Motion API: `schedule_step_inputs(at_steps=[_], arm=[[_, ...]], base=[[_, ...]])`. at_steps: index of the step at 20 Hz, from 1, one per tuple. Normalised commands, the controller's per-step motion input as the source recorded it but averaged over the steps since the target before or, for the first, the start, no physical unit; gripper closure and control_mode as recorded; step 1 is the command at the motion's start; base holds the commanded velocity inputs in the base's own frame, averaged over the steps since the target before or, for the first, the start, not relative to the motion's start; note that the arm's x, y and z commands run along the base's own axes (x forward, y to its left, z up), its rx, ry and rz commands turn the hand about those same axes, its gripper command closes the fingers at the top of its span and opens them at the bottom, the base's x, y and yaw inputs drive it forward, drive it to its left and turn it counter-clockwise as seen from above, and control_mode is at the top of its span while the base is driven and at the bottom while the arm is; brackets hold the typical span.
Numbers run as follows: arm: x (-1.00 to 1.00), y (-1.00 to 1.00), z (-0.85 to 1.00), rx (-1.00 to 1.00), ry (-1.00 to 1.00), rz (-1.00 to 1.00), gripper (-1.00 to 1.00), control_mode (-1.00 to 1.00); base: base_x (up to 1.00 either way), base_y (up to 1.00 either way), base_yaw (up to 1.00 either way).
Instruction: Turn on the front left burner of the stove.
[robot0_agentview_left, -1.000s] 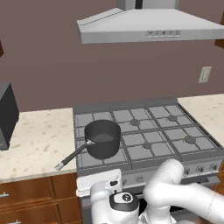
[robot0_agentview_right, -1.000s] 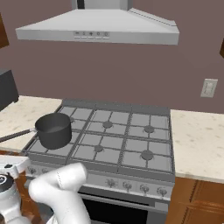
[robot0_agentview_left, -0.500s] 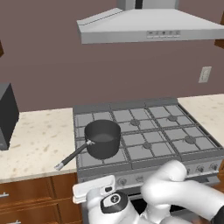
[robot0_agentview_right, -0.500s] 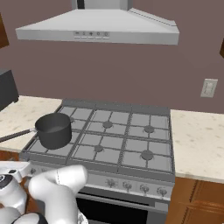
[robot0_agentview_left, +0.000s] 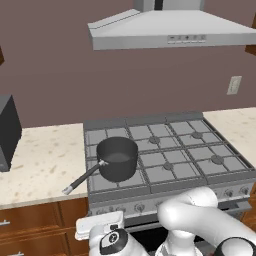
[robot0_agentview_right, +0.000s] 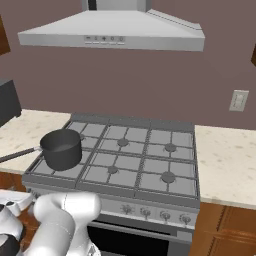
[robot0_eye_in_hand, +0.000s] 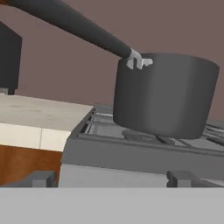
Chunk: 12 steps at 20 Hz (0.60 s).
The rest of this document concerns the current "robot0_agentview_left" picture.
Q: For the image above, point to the brown wooden base cupboard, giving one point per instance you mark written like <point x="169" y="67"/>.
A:
<point x="250" y="216"/>

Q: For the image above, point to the brown wooden drawer front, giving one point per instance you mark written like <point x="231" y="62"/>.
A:
<point x="36" y="245"/>
<point x="30" y="218"/>

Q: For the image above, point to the black microwave oven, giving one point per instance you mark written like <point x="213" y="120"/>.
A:
<point x="8" y="133"/>

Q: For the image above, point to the silver range hood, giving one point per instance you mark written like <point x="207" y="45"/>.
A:
<point x="173" y="30"/>

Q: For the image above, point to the silver stove knob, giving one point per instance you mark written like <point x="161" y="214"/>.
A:
<point x="99" y="211"/>
<point x="139" y="207"/>
<point x="228" y="192"/>
<point x="121" y="209"/>
<point x="110" y="210"/>
<point x="245" y="190"/>

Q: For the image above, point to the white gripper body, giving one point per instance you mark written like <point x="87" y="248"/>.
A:
<point x="98" y="222"/>

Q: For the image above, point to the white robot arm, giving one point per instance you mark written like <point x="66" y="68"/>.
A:
<point x="196" y="213"/>

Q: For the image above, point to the grey gas stove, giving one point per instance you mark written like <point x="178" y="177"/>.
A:
<point x="173" y="156"/>

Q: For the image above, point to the white wall outlet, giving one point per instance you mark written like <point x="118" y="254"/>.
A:
<point x="234" y="85"/>

